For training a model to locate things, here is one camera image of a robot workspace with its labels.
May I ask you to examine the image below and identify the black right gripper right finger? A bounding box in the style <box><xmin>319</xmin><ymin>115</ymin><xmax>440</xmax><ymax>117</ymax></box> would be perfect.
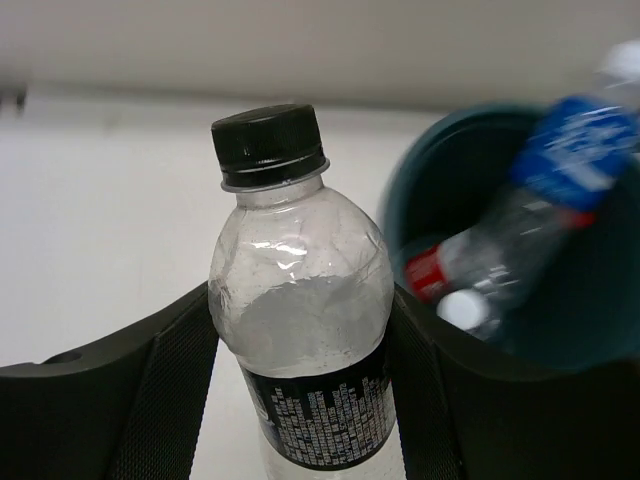
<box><xmin>387</xmin><ymin>288</ymin><xmax>639</xmax><ymax>479</ymax></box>

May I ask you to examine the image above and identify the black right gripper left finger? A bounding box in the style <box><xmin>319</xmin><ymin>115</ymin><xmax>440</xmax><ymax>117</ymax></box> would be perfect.
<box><xmin>1</xmin><ymin>285</ymin><xmax>218</xmax><ymax>479</ymax></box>

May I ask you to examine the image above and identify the red label water bottle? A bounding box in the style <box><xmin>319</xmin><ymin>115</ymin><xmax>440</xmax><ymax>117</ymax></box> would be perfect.
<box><xmin>400</xmin><ymin>209</ymin><xmax>595</xmax><ymax>307</ymax></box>

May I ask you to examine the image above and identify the dark label bottle black cap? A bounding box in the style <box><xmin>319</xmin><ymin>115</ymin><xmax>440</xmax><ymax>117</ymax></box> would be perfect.
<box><xmin>208</xmin><ymin>104</ymin><xmax>405</xmax><ymax>479</ymax></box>

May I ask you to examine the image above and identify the teal plastic bin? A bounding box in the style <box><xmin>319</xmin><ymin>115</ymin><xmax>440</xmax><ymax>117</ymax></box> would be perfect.
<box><xmin>379</xmin><ymin>103</ymin><xmax>639</xmax><ymax>371</ymax></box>

